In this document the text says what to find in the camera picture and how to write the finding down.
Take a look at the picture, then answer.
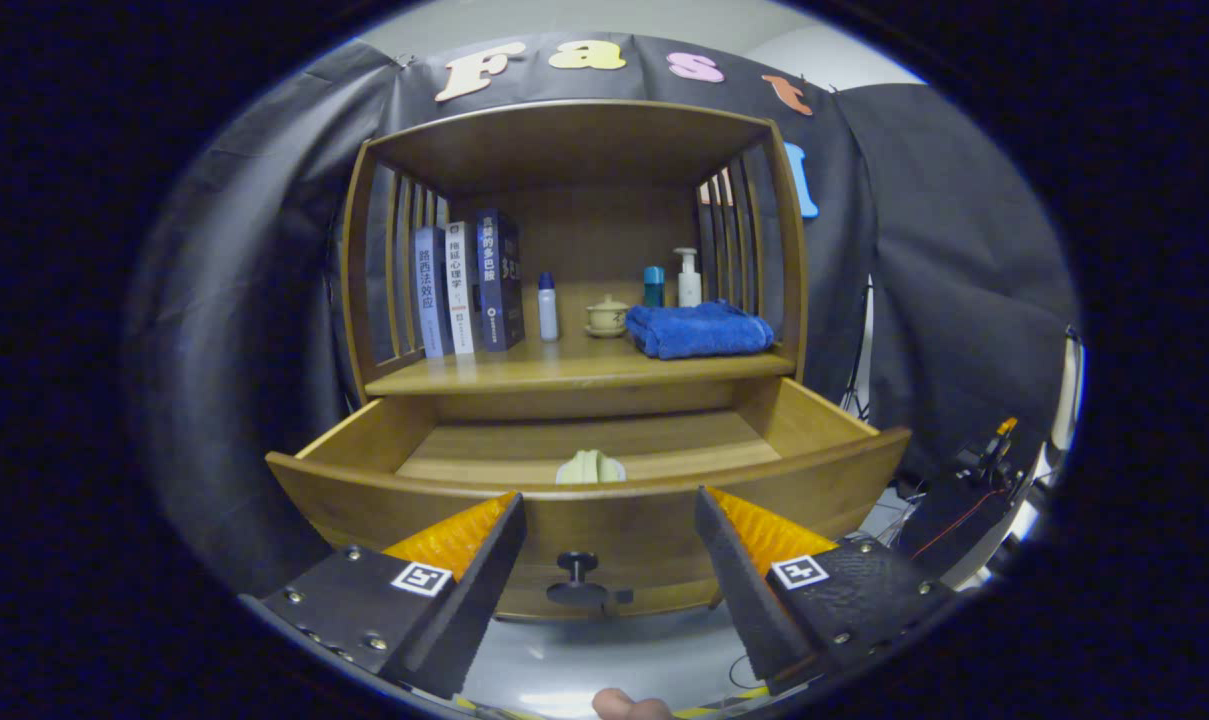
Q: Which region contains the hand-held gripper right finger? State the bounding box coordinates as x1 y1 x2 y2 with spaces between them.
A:
694 487 955 696

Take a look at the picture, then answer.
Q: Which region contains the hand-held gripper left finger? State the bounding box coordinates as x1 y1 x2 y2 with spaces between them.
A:
239 490 527 699

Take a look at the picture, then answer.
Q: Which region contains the black round drawer knob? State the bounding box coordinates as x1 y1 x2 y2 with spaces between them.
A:
547 551 610 608

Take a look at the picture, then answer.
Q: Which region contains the wooden drawer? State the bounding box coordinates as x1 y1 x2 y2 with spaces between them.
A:
266 377 912 621

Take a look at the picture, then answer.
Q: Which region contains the wooden countertop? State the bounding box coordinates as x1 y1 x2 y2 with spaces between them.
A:
364 335 797 396

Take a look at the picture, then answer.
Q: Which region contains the wooden cabinet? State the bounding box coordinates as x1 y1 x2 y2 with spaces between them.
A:
339 98 810 421

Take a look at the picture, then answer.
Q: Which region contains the black equipment with orange tip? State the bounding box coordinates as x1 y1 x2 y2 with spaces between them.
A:
894 417 1040 581

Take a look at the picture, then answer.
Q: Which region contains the black tripod stand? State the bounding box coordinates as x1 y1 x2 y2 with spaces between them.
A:
844 280 880 421

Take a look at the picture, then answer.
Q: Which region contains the folded blue towel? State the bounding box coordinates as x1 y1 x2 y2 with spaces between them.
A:
625 300 776 361

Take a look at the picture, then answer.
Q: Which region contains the beige lidded tea cup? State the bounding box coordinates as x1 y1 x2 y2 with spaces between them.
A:
585 294 631 339

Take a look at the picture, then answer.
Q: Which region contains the white pump bottle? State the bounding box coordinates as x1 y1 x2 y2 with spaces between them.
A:
673 248 703 308

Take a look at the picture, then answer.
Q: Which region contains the light blue book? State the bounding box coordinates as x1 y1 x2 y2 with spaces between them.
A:
413 226 455 359

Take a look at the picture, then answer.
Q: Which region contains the white book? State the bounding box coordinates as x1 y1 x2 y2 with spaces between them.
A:
445 221 483 355

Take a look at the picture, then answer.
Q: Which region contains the dark blue book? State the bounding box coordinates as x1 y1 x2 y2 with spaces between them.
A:
476 208 526 352

